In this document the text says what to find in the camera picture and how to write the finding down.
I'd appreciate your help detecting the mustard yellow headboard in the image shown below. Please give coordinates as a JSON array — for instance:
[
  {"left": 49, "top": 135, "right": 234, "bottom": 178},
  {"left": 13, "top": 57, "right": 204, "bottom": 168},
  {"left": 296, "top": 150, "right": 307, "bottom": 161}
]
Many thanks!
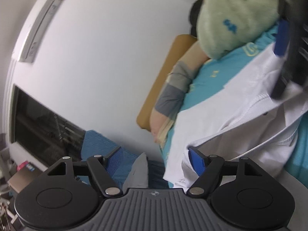
[{"left": 136, "top": 34, "right": 197, "bottom": 132}]

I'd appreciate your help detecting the dark window with grille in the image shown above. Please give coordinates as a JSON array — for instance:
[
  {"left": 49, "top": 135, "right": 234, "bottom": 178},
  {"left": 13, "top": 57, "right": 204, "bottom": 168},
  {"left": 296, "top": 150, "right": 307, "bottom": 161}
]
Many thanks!
[{"left": 10, "top": 85, "right": 86, "bottom": 167}]

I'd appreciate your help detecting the grey seat cushion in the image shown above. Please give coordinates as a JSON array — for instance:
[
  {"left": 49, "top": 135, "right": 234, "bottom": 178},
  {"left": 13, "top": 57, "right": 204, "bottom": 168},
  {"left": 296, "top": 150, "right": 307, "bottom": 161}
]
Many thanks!
[{"left": 122, "top": 153, "right": 148, "bottom": 193}]

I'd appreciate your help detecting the blue covered chair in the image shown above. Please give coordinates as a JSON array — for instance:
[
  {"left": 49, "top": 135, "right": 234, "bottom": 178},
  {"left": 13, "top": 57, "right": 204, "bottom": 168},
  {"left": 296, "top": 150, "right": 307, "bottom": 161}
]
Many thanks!
[{"left": 81, "top": 130, "right": 169, "bottom": 189}]

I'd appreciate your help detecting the light green fleece blanket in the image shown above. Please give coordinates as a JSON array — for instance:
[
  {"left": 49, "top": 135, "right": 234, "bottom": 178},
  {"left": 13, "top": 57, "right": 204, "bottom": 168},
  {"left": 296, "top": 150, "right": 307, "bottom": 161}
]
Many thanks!
[{"left": 196, "top": 0, "right": 278, "bottom": 59}]

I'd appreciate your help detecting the black clothing pile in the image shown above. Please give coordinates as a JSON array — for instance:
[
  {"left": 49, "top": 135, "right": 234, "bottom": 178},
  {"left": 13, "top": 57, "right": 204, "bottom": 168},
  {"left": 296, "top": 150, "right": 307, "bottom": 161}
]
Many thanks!
[{"left": 188, "top": 0, "right": 203, "bottom": 37}]

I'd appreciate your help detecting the white wall air conditioner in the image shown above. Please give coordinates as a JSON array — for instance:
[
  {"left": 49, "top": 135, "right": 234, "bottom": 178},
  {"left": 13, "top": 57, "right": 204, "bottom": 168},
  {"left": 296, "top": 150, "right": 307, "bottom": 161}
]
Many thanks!
[{"left": 19, "top": 0, "right": 82, "bottom": 64}]

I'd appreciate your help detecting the white t-shirt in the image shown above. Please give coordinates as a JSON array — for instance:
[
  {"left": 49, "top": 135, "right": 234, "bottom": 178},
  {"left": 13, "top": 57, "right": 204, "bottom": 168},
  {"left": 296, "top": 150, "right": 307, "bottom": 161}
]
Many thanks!
[{"left": 163, "top": 45, "right": 307, "bottom": 189}]

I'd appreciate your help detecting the striped beige grey pillow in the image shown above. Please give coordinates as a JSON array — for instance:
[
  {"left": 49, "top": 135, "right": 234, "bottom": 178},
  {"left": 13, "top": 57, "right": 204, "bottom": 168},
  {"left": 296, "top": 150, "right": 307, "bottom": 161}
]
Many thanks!
[{"left": 149, "top": 41, "right": 209, "bottom": 147}]

